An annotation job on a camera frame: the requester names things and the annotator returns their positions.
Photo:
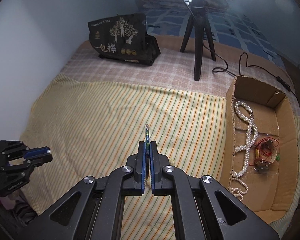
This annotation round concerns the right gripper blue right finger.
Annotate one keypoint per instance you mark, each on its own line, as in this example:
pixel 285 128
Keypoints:
pixel 156 165

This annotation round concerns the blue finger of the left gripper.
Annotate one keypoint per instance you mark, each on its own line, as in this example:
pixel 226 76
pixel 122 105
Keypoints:
pixel 39 160
pixel 35 152

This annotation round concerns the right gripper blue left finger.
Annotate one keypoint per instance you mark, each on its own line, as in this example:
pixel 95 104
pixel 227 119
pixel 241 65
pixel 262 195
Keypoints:
pixel 140 169

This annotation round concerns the black thin bangle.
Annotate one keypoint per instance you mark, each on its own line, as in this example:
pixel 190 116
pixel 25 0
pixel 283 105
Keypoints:
pixel 147 152

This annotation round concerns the brown strap wristwatch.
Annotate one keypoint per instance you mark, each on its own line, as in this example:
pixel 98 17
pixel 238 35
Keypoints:
pixel 266 153

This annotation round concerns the yellow striped bed cloth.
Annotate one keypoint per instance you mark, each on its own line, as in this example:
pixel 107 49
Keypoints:
pixel 93 127

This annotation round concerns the pink plaid bed blanket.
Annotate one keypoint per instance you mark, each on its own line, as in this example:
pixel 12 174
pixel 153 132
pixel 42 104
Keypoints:
pixel 171 69

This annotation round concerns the open cardboard box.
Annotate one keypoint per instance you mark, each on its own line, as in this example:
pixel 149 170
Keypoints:
pixel 255 110

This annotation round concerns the black printed snack bag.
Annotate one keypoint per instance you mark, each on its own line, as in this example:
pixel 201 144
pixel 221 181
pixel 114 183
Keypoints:
pixel 124 38

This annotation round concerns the black tripod stand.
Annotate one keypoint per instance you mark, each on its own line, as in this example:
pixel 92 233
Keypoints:
pixel 198 20

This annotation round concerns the blue checked bed sheet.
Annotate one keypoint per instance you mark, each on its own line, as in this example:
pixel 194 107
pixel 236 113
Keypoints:
pixel 230 28

